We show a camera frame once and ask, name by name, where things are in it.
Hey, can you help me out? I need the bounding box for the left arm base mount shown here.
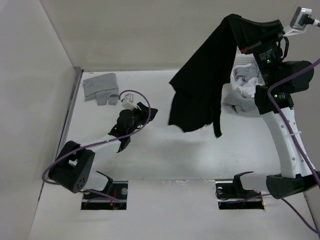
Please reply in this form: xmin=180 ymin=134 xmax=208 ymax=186
xmin=81 ymin=181 xmax=129 ymax=211

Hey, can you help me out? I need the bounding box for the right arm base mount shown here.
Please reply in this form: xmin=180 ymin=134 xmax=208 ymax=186
xmin=215 ymin=180 xmax=265 ymax=210

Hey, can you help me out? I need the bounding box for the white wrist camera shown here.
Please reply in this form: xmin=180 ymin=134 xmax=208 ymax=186
xmin=284 ymin=7 xmax=320 ymax=37
xmin=121 ymin=93 xmax=138 ymax=111

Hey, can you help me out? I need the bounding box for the white tank top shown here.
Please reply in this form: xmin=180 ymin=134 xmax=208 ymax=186
xmin=230 ymin=74 xmax=260 ymax=99

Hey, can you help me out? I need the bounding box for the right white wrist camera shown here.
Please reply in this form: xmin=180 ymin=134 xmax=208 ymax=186
xmin=284 ymin=7 xmax=320 ymax=37

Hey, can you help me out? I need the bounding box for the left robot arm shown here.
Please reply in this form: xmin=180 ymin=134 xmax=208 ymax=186
xmin=43 ymin=14 xmax=285 ymax=193

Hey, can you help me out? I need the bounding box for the grey tank top in basket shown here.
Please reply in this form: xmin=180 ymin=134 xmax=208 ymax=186
xmin=223 ymin=63 xmax=265 ymax=113

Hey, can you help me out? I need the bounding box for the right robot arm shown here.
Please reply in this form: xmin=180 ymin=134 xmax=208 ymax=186
xmin=168 ymin=60 xmax=320 ymax=199

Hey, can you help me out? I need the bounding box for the black tank top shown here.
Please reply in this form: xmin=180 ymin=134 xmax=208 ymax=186
xmin=168 ymin=14 xmax=283 ymax=138

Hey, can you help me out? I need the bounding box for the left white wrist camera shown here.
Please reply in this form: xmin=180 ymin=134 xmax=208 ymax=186
xmin=121 ymin=93 xmax=138 ymax=111

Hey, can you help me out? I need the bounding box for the white plastic basket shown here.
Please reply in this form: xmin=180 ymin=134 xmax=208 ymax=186
xmin=233 ymin=49 xmax=256 ymax=68

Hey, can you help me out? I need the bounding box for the folded grey tank top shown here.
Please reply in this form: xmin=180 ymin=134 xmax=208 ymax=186
xmin=82 ymin=72 xmax=120 ymax=106

